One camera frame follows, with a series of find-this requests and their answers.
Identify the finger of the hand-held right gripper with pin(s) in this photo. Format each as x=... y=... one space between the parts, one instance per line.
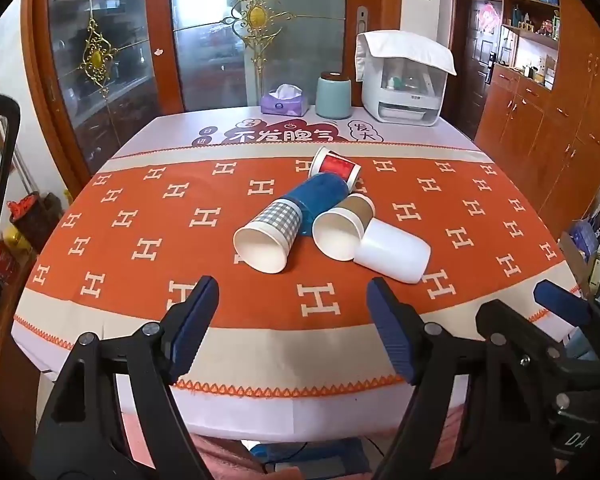
x=560 y=302
x=512 y=325

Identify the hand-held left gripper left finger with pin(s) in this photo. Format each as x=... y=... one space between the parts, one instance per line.
x=194 y=327

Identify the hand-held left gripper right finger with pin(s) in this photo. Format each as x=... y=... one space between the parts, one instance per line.
x=392 y=332

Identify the plain white cup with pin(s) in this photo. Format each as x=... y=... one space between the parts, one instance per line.
x=392 y=252

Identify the brown paper cup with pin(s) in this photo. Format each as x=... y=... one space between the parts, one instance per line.
x=337 y=235

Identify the grey checkered paper cup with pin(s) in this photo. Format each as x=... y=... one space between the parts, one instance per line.
x=272 y=230

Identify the blue paper cup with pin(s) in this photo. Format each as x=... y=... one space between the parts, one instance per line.
x=320 y=195

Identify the red and white paper cup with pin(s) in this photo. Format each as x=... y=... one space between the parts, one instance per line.
x=337 y=165

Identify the cardboard box with blue items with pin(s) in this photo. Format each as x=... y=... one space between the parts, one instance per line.
x=580 y=240

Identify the orange patterned tablecloth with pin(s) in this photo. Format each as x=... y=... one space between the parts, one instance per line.
x=130 y=220

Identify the pink cloth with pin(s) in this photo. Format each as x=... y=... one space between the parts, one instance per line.
x=225 y=460

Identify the blue box under table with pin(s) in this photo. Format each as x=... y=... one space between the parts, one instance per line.
x=325 y=457

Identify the wooden cabinet with shelves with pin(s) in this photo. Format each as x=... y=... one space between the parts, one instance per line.
x=545 y=125

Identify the yellow bottle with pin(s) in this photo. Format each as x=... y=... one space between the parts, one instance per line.
x=16 y=240

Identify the dark wooden door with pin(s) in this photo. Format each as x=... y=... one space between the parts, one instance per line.
x=472 y=90

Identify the white countertop appliance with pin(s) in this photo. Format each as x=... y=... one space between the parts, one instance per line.
x=405 y=97

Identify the purple tissue box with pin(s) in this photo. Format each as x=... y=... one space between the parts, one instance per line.
x=282 y=104

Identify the teal canister with lid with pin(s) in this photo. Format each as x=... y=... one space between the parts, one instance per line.
x=333 y=97

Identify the white towel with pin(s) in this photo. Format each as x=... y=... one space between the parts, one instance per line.
x=405 y=47

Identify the gold door ornament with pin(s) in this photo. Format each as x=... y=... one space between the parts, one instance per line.
x=97 y=57
x=255 y=15

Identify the pink door decoration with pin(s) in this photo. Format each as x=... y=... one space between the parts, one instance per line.
x=488 y=17

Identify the wood framed glass door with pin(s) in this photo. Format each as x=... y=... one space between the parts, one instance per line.
x=300 y=35
x=80 y=50

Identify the metal door lock plate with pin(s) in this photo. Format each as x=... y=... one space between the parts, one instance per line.
x=362 y=20

